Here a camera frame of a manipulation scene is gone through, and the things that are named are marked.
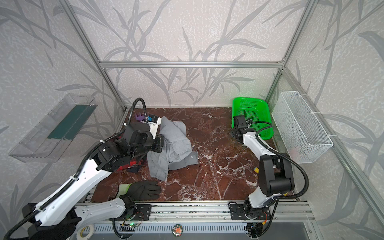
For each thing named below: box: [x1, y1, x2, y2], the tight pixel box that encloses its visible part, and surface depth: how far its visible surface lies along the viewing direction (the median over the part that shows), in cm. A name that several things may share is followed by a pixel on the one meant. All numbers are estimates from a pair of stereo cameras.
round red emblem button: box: [172, 223, 184, 237], surface depth 71 cm
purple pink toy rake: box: [135, 112, 145, 121], surface depth 114 cm
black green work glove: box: [116, 180, 162, 201], surface depth 82 cm
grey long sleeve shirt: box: [147, 116, 198, 181], surface depth 66 cm
